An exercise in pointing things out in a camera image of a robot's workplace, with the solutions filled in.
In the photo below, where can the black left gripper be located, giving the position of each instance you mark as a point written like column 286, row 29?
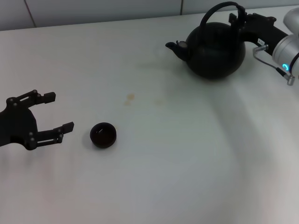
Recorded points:
column 18, row 126

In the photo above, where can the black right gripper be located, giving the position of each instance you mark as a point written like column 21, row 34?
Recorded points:
column 264, row 32

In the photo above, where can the black round teapot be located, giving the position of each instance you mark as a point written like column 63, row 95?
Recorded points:
column 215, row 53

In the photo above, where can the small dark teacup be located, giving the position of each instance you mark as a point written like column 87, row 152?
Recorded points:
column 102, row 136

